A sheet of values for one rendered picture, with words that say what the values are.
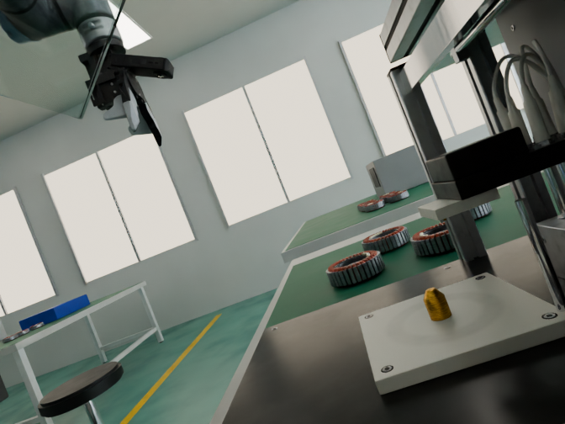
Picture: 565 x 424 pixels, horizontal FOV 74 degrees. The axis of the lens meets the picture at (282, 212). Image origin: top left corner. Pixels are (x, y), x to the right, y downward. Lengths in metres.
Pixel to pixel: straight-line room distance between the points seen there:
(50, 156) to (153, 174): 1.53
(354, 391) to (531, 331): 0.14
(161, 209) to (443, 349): 5.08
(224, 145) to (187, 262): 1.65
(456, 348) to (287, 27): 5.09
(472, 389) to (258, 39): 5.13
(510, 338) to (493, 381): 0.04
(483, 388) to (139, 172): 5.29
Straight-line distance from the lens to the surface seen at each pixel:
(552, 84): 0.40
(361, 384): 0.35
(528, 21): 0.60
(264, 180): 4.90
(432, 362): 0.32
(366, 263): 0.71
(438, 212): 0.34
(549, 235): 0.43
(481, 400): 0.29
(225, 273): 5.13
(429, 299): 0.38
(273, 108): 5.00
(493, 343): 0.33
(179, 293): 5.40
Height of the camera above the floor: 0.93
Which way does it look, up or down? level
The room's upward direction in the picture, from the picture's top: 22 degrees counter-clockwise
